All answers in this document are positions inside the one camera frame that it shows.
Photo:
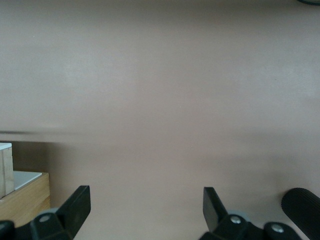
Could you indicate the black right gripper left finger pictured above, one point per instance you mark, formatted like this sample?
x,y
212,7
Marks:
x,y
72,210

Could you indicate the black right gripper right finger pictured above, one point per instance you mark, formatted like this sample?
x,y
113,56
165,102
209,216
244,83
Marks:
x,y
212,207

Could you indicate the white-fronted wooden drawer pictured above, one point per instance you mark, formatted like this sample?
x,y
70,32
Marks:
x,y
6,170

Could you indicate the wooden tray with white surface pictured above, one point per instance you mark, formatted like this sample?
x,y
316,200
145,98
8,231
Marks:
x,y
27,200

